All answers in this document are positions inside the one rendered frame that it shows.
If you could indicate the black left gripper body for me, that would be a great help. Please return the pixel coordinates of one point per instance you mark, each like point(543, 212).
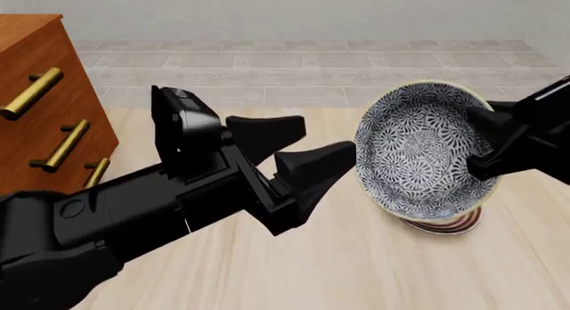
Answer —
point(263, 196)

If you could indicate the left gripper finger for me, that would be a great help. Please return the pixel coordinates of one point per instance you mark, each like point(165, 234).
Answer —
point(311, 169)
point(267, 129)

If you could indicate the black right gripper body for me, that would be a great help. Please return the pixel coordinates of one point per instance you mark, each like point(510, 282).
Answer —
point(518, 139)

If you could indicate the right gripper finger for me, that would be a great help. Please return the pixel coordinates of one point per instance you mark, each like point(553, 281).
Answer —
point(492, 126)
point(487, 166)

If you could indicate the black white patterned bowl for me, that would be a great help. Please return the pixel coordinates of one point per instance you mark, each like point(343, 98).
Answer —
point(414, 149)

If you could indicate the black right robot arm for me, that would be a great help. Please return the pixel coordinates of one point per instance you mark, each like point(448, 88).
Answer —
point(550, 129)

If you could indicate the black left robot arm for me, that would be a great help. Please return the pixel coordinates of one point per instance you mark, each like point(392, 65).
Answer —
point(89, 230)

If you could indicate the wooden cabinet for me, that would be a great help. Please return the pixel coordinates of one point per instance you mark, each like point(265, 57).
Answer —
point(26, 49)

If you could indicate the plate with red rings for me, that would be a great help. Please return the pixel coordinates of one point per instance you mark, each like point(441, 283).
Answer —
point(454, 226)

